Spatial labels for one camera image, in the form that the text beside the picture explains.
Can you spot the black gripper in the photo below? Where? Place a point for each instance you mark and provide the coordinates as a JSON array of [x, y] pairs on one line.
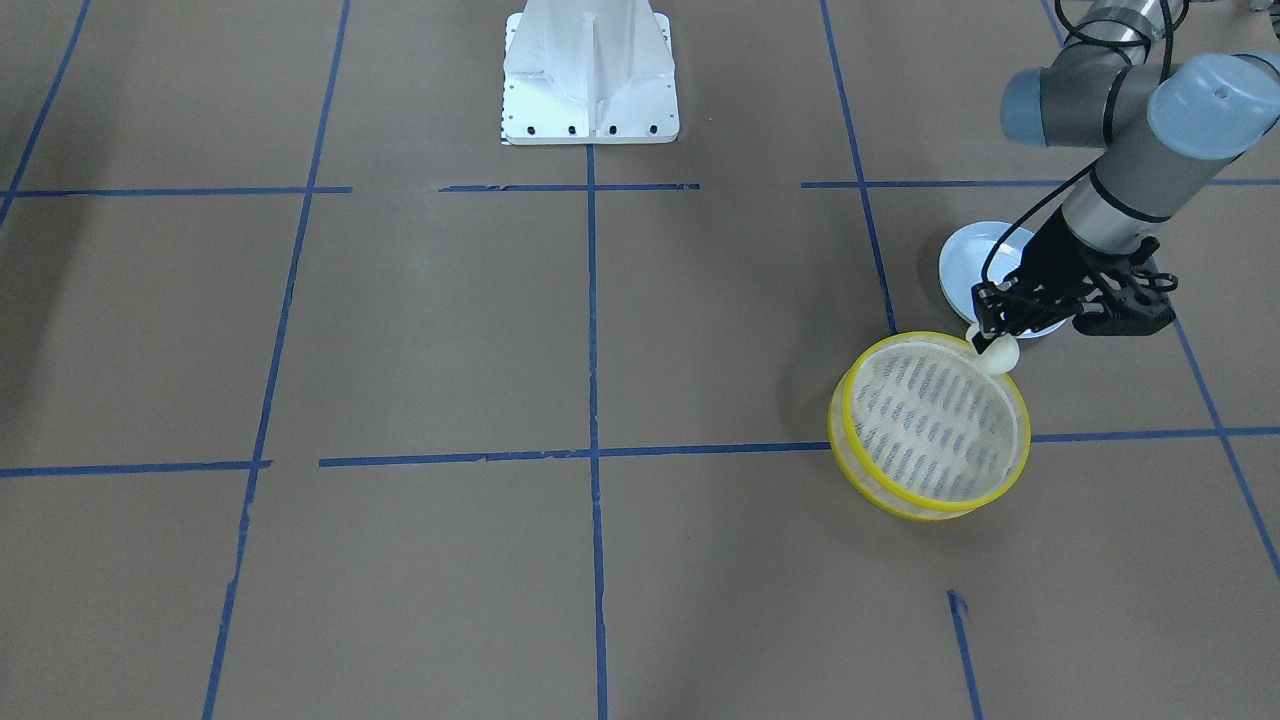
[[1056, 262]]

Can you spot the white steamed bun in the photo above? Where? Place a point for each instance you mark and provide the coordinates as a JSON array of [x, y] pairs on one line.
[[996, 355]]

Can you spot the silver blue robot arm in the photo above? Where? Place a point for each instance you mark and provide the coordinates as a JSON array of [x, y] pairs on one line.
[[1163, 130]]

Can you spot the white steamer liner cloth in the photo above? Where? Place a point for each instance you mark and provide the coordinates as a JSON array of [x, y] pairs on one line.
[[935, 425]]

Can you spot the light blue plate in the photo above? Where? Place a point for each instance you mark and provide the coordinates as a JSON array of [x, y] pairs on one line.
[[962, 258]]

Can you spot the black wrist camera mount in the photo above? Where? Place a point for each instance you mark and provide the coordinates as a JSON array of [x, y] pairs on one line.
[[1130, 296]]

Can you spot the white pedestal column base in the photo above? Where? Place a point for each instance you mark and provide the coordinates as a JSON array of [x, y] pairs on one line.
[[580, 72]]

